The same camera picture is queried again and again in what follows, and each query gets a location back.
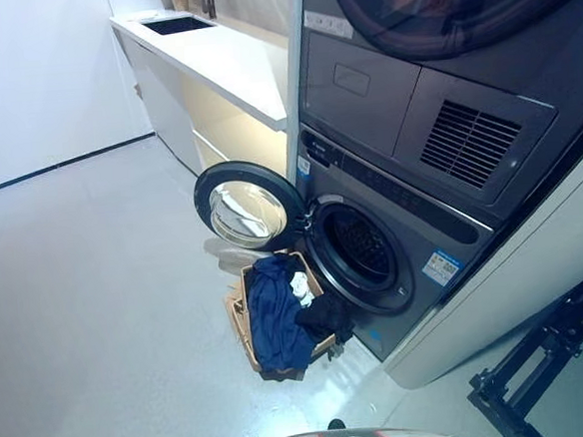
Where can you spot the brown wicker laundry basket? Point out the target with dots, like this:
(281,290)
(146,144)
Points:
(259,326)

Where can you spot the round washing machine door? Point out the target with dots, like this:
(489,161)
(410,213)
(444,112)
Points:
(245,209)

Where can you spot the grey front-load washing machine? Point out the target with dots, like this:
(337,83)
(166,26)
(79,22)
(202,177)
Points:
(414,250)

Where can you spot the blue garment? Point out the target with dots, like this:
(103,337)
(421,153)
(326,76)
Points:
(277,319)

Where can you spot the black garment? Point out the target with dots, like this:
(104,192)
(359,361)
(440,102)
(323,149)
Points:
(328,316)

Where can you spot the white sock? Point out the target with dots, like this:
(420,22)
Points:
(301,287)

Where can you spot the energy label sticker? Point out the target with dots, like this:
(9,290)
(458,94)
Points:
(442,268)

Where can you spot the white appliance cabinet surround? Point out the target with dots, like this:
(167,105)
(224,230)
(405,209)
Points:
(507,293)

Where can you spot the white counter cabinet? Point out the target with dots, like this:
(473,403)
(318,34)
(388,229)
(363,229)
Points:
(202,80)

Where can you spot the dark sink basin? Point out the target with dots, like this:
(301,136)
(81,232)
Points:
(177,24)

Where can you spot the grey stacked dryer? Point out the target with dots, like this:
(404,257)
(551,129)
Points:
(442,83)

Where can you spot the black metal stand frame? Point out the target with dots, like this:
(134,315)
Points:
(546,355)

